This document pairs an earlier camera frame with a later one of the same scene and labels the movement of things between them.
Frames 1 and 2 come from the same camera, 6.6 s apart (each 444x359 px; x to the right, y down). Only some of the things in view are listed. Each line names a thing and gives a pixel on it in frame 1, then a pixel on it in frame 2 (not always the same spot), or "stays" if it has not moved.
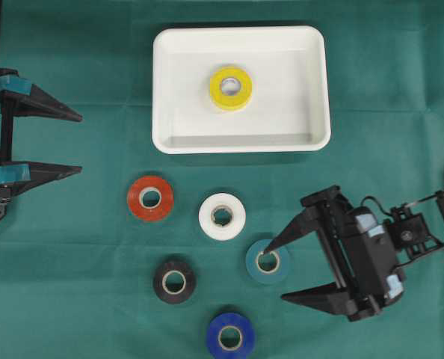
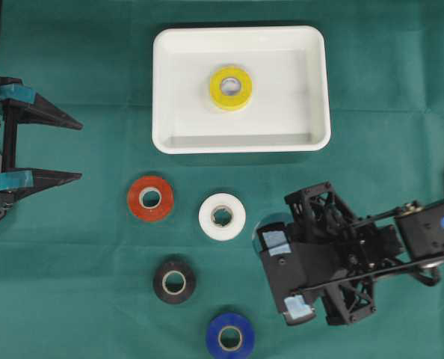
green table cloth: (145, 255) stays
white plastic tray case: (240, 90) stays
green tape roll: (258, 248) → (285, 218)
